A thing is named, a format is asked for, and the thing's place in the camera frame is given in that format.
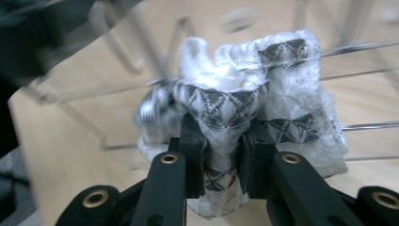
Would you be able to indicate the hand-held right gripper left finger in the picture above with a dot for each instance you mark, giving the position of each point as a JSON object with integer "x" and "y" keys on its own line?
{"x": 169, "y": 188}

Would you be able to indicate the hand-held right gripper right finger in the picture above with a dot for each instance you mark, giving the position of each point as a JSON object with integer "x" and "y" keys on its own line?
{"x": 291, "y": 188}

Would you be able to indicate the clear acrylic organizer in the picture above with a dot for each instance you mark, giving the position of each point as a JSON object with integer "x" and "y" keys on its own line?
{"x": 370, "y": 126}

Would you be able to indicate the white black patterned cloth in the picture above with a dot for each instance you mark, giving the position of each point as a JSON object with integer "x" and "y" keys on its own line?
{"x": 226, "y": 78}

